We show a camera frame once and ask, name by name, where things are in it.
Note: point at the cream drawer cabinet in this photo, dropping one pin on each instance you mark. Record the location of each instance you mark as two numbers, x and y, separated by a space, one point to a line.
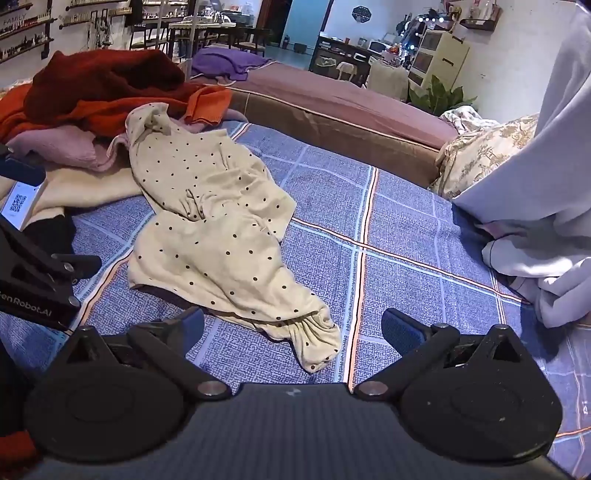
441 55

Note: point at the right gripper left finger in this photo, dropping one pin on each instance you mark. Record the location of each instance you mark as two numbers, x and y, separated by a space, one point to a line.
111 398

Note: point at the blue plaid bed sheet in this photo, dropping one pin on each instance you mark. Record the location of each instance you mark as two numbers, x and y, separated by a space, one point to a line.
363 240

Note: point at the orange knit garment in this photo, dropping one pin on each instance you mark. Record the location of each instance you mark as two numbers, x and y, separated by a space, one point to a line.
107 118

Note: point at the beige cushion chair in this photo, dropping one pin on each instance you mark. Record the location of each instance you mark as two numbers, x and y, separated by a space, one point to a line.
388 80

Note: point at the floral beige duvet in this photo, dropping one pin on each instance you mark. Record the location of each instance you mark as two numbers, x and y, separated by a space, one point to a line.
482 145

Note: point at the purple cloth on bed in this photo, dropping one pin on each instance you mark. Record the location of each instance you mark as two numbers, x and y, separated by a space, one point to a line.
231 64

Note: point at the dark low sideboard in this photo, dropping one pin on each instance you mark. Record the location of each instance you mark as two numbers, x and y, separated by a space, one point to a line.
338 60

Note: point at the light grey blanket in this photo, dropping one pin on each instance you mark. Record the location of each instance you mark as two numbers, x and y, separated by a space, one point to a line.
537 204

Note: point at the dark red knit sweater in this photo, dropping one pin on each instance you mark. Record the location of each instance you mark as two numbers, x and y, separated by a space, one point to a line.
104 75

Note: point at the pink knit garment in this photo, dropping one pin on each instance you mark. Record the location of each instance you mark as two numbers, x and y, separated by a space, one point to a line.
69 147

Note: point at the wall display shelves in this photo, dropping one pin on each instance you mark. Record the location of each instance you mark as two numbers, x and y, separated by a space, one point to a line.
34 26

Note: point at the mauve bed with brown base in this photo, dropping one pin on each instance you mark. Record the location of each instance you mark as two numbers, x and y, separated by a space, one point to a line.
343 118

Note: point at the cream polka dot garment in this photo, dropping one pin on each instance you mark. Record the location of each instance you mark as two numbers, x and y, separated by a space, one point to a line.
214 240

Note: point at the cream fleece garment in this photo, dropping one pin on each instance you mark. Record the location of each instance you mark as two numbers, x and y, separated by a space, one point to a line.
79 188

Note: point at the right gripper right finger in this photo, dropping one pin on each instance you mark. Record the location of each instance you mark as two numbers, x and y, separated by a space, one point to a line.
479 399

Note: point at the green potted plant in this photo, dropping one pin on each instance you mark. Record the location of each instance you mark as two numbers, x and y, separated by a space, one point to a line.
438 99

